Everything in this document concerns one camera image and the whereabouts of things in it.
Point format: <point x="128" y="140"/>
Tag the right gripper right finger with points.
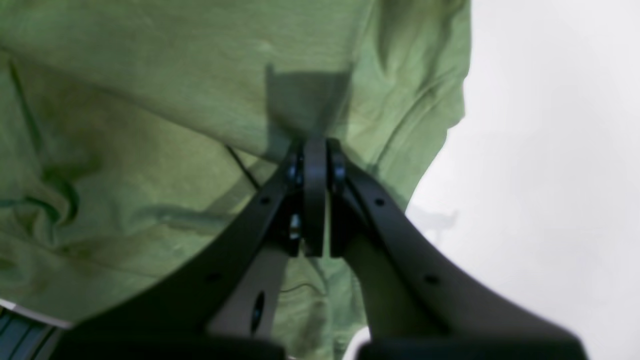
<point x="420" y="305"/>

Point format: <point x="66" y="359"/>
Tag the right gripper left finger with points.
<point x="218" y="306"/>

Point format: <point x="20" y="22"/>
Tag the green t-shirt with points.
<point x="134" y="131"/>

